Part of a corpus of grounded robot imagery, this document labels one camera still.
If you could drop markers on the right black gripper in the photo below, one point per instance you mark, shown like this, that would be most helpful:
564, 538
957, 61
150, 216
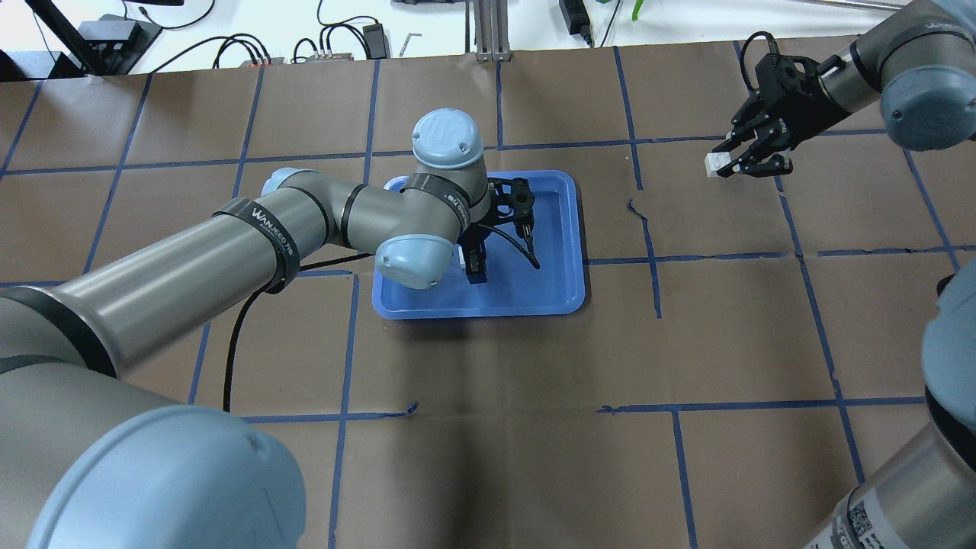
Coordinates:
802, 109

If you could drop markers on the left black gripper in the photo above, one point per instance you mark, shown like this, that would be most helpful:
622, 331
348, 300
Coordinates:
474, 245

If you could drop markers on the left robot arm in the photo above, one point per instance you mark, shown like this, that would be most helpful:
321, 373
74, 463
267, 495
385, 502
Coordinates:
89, 461

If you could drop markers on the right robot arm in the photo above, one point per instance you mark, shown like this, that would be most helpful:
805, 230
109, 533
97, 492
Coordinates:
840, 134

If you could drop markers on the black power adapter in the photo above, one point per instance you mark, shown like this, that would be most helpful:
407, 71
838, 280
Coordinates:
577, 20

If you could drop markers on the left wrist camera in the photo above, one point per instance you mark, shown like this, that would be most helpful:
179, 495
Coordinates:
511, 201

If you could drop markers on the aluminium frame post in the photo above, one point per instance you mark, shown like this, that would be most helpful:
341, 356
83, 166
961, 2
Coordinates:
491, 30

